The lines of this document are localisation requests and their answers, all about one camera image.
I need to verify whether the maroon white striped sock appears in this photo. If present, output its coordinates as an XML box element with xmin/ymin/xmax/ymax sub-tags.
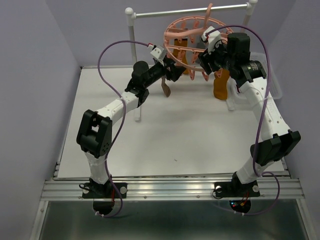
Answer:
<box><xmin>161</xmin><ymin>77</ymin><xmax>171</xmax><ymax>98</ymax></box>

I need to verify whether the white drying rack stand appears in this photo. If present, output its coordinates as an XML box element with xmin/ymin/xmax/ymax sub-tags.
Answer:
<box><xmin>124</xmin><ymin>0</ymin><xmax>259</xmax><ymax>122</ymax></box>

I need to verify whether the aluminium mounting rail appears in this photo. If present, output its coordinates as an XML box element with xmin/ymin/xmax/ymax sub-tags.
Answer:
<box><xmin>40</xmin><ymin>174</ymin><xmax>305</xmax><ymax>202</ymax></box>

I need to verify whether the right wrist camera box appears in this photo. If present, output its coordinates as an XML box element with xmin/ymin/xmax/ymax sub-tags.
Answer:
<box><xmin>201</xmin><ymin>26</ymin><xmax>221</xmax><ymax>54</ymax></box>

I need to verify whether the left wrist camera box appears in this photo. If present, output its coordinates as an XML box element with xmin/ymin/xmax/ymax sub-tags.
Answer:
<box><xmin>147</xmin><ymin>44</ymin><xmax>167</xmax><ymax>65</ymax></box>

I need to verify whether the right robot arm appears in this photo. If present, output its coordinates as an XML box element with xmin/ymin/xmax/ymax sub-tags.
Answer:
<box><xmin>198</xmin><ymin>31</ymin><xmax>301</xmax><ymax>199</ymax></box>

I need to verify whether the white plastic basket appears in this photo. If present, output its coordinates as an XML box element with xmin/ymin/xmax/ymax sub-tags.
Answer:
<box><xmin>231</xmin><ymin>51</ymin><xmax>283</xmax><ymax>103</ymax></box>

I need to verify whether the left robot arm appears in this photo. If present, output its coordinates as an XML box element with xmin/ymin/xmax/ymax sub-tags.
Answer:
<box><xmin>76</xmin><ymin>58</ymin><xmax>185</xmax><ymax>199</ymax></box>

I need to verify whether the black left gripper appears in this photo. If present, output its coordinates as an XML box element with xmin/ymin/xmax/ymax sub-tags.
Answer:
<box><xmin>143</xmin><ymin>56</ymin><xmax>186</xmax><ymax>88</ymax></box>

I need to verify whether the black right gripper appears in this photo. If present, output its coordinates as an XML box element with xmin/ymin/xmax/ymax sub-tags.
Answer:
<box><xmin>197</xmin><ymin>39</ymin><xmax>235</xmax><ymax>75</ymax></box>

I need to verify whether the mustard brown striped sock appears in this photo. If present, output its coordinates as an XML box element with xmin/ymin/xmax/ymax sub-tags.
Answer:
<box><xmin>213</xmin><ymin>68</ymin><xmax>230</xmax><ymax>100</ymax></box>

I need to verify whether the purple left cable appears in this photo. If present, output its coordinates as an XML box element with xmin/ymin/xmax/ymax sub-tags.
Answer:
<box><xmin>97</xmin><ymin>40</ymin><xmax>156</xmax><ymax>219</ymax></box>

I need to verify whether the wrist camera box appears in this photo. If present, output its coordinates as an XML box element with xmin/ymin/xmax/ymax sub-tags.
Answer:
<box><xmin>147</xmin><ymin>44</ymin><xmax>167</xmax><ymax>65</ymax></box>
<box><xmin>201</xmin><ymin>26</ymin><xmax>221</xmax><ymax>54</ymax></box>

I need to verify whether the pink round clip hanger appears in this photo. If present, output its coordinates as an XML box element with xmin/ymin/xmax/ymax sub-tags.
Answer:
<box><xmin>163</xmin><ymin>3</ymin><xmax>233</xmax><ymax>81</ymax></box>

